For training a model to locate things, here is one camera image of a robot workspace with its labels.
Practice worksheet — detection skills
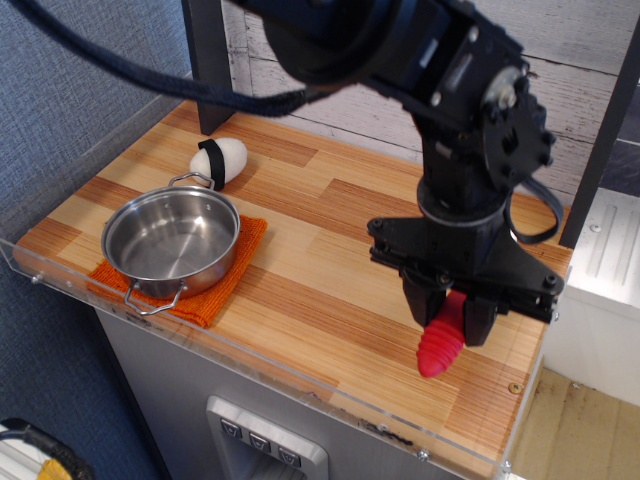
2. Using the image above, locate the orange cloth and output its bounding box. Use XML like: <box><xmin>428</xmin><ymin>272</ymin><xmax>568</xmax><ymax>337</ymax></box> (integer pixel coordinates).
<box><xmin>87</xmin><ymin>215</ymin><xmax>268</xmax><ymax>328</ymax></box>

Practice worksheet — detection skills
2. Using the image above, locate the dark vertical post right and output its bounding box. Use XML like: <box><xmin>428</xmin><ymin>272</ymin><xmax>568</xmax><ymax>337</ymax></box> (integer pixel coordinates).
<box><xmin>559</xmin><ymin>20</ymin><xmax>639</xmax><ymax>248</ymax></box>

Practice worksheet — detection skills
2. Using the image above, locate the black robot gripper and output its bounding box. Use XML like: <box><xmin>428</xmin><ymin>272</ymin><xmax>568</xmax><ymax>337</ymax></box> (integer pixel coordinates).
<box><xmin>367</xmin><ymin>191</ymin><xmax>564</xmax><ymax>347</ymax></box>

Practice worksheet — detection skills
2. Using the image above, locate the black and yellow object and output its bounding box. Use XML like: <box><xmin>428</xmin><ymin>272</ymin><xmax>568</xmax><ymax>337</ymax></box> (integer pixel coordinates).
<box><xmin>1</xmin><ymin>418</ymin><xmax>96</xmax><ymax>479</ymax></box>

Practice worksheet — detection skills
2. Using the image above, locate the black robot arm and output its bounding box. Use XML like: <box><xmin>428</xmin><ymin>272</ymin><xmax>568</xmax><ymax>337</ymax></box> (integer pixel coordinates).
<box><xmin>244</xmin><ymin>1</ymin><xmax>564</xmax><ymax>346</ymax></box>

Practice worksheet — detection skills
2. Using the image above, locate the black cable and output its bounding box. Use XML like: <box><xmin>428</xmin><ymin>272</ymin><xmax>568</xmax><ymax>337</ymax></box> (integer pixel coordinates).
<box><xmin>7</xmin><ymin>0</ymin><xmax>309</xmax><ymax>119</ymax></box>

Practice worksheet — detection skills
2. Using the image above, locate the grey cabinet with dispenser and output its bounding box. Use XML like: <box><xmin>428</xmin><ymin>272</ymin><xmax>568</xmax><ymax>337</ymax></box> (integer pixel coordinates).
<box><xmin>94</xmin><ymin>307</ymin><xmax>451</xmax><ymax>480</ymax></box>

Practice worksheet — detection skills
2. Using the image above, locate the white appliance right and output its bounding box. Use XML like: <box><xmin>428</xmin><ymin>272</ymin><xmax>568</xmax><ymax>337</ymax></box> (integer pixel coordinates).
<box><xmin>542</xmin><ymin>188</ymin><xmax>639</xmax><ymax>405</ymax></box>

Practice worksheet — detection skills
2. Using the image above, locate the stainless steel pot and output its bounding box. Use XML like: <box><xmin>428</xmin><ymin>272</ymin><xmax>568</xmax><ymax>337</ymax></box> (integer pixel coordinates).
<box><xmin>101</xmin><ymin>172</ymin><xmax>241</xmax><ymax>316</ymax></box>

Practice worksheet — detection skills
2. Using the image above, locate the red ribbed spoon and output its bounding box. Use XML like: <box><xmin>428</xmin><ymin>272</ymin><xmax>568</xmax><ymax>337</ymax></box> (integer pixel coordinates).
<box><xmin>416</xmin><ymin>291</ymin><xmax>466</xmax><ymax>378</ymax></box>

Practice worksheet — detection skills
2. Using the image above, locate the white rice ball toy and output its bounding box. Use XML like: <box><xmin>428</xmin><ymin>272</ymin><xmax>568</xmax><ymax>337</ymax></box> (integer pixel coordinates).
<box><xmin>189</xmin><ymin>138</ymin><xmax>248</xmax><ymax>191</ymax></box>

